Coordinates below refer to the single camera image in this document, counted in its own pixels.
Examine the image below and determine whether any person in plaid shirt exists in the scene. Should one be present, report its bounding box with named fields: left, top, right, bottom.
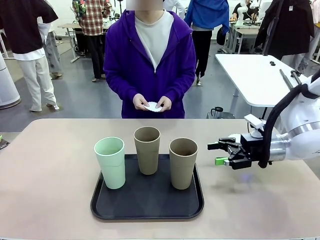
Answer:
left=72, top=0, right=113, bottom=83

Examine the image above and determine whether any white scalloped paper coaster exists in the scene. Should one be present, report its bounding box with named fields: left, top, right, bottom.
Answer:
left=143, top=100, right=163, bottom=113

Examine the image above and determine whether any black backpack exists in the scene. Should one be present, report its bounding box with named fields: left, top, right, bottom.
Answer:
left=216, top=26, right=228, bottom=46

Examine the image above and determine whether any person's right forearm purple sleeve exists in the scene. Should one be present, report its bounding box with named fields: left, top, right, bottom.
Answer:
left=103, top=69, right=138, bottom=106

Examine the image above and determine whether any person in purple hoodie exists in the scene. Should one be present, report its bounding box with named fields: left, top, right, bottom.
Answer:
left=103, top=2, right=197, bottom=119

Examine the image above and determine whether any person's right hand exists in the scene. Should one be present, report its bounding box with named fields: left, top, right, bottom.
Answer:
left=132, top=93, right=151, bottom=111

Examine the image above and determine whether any person in black coat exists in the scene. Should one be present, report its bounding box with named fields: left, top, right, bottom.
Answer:
left=253, top=0, right=315, bottom=75

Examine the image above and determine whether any light wooden background desk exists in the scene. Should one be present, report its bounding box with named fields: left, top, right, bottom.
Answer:
left=57, top=23, right=87, bottom=63

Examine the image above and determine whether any brown tall cup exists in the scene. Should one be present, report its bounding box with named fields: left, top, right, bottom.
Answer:
left=168, top=137, right=199, bottom=190
left=133, top=126, right=161, bottom=176

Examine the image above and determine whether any person's left hand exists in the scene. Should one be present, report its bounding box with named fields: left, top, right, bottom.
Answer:
left=155, top=96, right=173, bottom=112

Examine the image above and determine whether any grey background desk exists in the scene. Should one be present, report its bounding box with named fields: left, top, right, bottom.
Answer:
left=224, top=21, right=261, bottom=55

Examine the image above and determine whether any black metal rod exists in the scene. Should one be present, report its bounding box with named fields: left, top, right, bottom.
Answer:
left=279, top=69, right=294, bottom=90
left=290, top=70, right=305, bottom=86

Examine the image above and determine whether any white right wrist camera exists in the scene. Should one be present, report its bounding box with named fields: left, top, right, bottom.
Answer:
left=243, top=114, right=267, bottom=138

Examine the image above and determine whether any small white background robot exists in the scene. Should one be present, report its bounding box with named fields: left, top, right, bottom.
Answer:
left=234, top=0, right=261, bottom=26

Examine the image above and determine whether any black plastic serving tray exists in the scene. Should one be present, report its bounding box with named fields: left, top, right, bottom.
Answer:
left=90, top=153, right=205, bottom=221

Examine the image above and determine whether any person in blue jacket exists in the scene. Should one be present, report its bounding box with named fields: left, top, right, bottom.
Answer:
left=184, top=0, right=230, bottom=86

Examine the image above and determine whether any mint green tall cup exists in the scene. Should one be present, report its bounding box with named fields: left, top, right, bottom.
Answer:
left=93, top=136, right=126, bottom=190

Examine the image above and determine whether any person in grey trousers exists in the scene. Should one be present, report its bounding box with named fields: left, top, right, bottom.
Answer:
left=37, top=22, right=63, bottom=80

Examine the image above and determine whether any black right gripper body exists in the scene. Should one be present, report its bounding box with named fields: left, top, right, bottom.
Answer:
left=236, top=133, right=271, bottom=165

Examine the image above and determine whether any person's left forearm purple sleeve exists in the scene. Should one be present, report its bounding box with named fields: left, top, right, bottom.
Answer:
left=167, top=72, right=196, bottom=106

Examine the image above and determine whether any white cylindrical air purifier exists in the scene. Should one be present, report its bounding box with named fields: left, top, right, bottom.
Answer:
left=0, top=53, right=21, bottom=110

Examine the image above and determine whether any person in black shirt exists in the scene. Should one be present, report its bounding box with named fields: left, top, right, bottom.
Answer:
left=0, top=0, right=61, bottom=113

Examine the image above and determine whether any black corrugated cable hose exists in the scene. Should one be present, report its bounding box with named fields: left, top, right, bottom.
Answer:
left=258, top=83, right=311, bottom=169

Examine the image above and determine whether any white side table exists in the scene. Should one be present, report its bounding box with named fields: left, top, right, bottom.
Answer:
left=214, top=53, right=320, bottom=108

